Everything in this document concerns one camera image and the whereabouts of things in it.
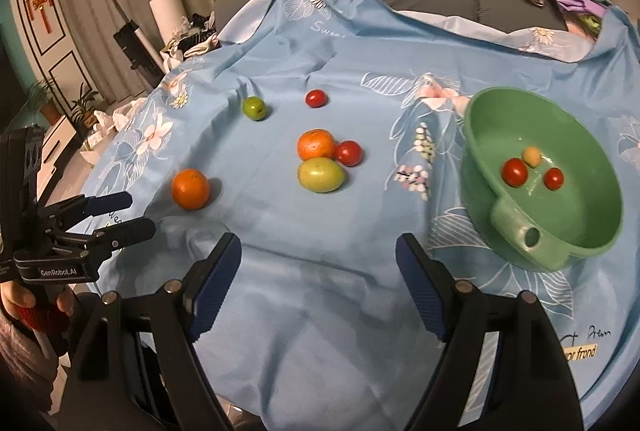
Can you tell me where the black and white clothes pile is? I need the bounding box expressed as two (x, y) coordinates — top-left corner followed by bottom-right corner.
(161, 12), (221, 62)

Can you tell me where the white cabinet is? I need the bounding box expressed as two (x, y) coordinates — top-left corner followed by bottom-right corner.
(32, 115), (83, 174)

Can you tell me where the white crumpled cloth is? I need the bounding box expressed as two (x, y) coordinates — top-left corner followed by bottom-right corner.
(92, 100), (147, 134)

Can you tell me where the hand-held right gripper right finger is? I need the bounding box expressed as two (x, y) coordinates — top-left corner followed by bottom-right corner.
(395, 232), (586, 431)

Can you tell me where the person's left hand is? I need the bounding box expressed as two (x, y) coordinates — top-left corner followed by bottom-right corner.
(0, 282), (76, 328)

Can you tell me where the potted plant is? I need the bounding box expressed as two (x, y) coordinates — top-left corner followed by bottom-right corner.
(22, 80), (60, 122)
(69, 82), (99, 128)

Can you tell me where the black stick vacuum cleaner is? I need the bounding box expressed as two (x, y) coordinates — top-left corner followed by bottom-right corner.
(81, 0), (167, 91)

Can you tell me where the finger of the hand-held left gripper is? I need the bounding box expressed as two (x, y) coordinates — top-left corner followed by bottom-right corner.
(60, 191), (134, 226)
(87, 217), (157, 262)

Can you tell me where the person's left forearm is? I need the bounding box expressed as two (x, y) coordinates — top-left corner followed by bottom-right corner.
(0, 323), (57, 414)

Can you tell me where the blue floral bed sheet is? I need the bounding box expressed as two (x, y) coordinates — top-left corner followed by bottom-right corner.
(75, 0), (640, 431)

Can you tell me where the small green fruit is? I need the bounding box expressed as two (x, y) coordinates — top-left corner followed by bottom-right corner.
(243, 96), (267, 121)

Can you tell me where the orange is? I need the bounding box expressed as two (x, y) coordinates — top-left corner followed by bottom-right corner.
(297, 129), (336, 162)
(171, 168), (211, 211)

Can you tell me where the large green tomato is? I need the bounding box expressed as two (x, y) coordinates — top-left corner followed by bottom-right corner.
(298, 157), (346, 193)

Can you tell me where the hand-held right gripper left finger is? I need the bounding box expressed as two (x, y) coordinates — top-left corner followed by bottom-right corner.
(62, 232), (243, 431)

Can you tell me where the green plastic bowl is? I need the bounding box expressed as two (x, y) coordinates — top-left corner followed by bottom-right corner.
(460, 86), (625, 273)

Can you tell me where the white cylinder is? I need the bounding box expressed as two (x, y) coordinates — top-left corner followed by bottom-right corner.
(149, 0), (187, 48)

